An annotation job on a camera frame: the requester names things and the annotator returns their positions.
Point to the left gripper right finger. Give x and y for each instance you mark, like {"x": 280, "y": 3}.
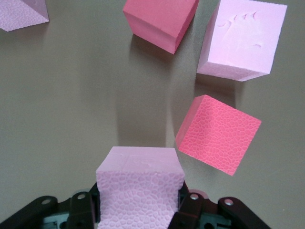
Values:
{"x": 193, "y": 210}

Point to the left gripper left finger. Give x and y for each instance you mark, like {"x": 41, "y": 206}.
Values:
{"x": 78, "y": 210}

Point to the red foam cube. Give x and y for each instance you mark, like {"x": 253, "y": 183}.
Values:
{"x": 219, "y": 133}
{"x": 162, "y": 19}

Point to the light pink dimpled foam cube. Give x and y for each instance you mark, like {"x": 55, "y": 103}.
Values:
{"x": 243, "y": 38}

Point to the brown table mat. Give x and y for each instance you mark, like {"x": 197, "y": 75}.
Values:
{"x": 71, "y": 95}

